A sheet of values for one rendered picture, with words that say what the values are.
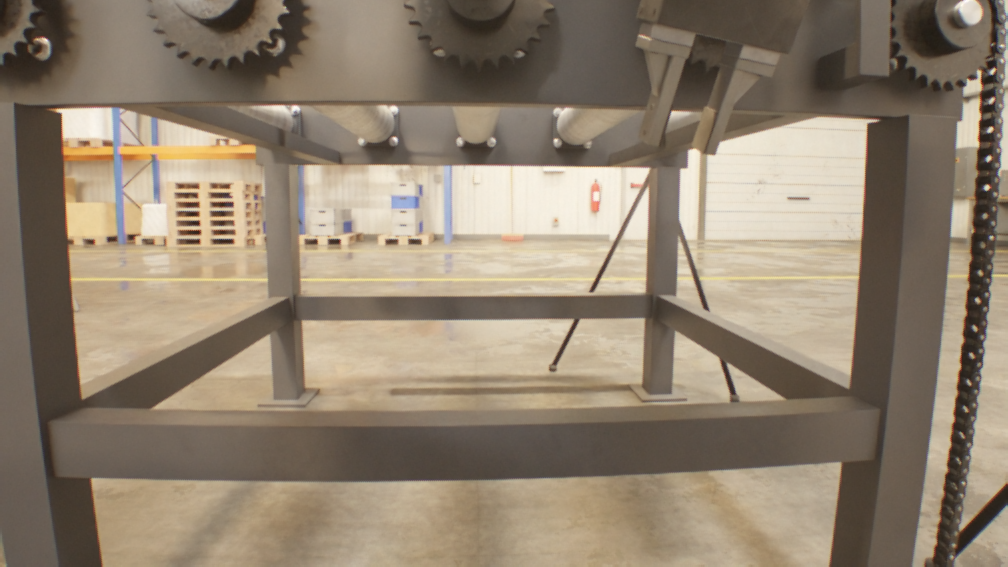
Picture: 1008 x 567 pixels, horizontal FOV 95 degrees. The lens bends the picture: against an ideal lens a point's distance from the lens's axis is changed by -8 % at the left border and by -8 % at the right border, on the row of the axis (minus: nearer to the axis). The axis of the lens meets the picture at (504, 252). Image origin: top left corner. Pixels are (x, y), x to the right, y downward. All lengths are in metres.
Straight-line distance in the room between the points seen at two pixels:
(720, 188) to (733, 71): 10.24
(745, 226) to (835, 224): 2.00
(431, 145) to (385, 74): 0.94
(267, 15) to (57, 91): 0.30
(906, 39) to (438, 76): 0.59
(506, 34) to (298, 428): 0.54
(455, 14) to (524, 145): 1.02
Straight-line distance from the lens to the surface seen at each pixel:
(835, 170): 12.09
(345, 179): 9.97
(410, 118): 1.60
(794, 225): 11.56
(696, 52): 0.66
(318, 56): 0.68
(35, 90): 0.85
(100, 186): 12.04
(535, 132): 1.60
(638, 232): 10.12
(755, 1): 0.50
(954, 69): 0.86
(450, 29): 0.62
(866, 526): 0.95
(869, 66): 0.74
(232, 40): 0.67
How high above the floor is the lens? 0.61
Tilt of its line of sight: 5 degrees down
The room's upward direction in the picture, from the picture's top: straight up
